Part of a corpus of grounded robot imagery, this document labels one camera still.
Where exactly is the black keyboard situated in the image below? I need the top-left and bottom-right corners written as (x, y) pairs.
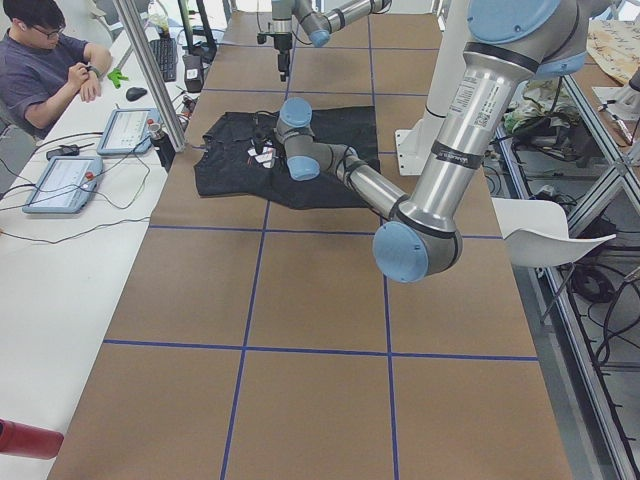
top-left (148, 37), bottom-right (177, 82)

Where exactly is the aluminium frame post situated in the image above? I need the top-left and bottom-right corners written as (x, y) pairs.
top-left (113, 0), bottom-right (186, 153)

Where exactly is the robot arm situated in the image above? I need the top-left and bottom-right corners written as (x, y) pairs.
top-left (257, 0), bottom-right (392, 82)
top-left (274, 1), bottom-right (606, 283)

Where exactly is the seated person in grey shirt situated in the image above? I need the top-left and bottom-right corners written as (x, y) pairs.
top-left (1, 1), bottom-right (112, 139)

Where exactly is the white plastic chair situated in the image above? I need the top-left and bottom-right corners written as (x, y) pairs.
top-left (492, 198), bottom-right (616, 268)

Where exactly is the black computer mouse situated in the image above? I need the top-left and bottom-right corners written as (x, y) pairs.
top-left (125, 87), bottom-right (148, 102)

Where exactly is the blue teach pendant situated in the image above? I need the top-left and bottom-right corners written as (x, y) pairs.
top-left (22, 156), bottom-right (103, 215)
top-left (96, 108), bottom-right (160, 157)

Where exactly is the green plastic object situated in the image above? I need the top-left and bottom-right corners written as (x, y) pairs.
top-left (107, 68), bottom-right (129, 89)

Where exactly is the far blue teach pendant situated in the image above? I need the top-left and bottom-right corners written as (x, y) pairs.
top-left (96, 108), bottom-right (160, 157)

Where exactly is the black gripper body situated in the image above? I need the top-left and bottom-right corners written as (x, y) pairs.
top-left (251, 126), bottom-right (274, 155)
top-left (274, 34), bottom-right (293, 82)

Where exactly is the black graphic t-shirt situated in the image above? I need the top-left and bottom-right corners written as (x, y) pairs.
top-left (194, 106), bottom-right (381, 210)

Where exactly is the black bottle on desk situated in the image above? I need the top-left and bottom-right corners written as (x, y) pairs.
top-left (147, 118), bottom-right (175, 172)

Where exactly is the red cylinder object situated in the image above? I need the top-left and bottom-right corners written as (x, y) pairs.
top-left (0, 419), bottom-right (64, 460)

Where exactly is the near blue teach pendant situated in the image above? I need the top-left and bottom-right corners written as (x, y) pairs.
top-left (22, 156), bottom-right (103, 215)

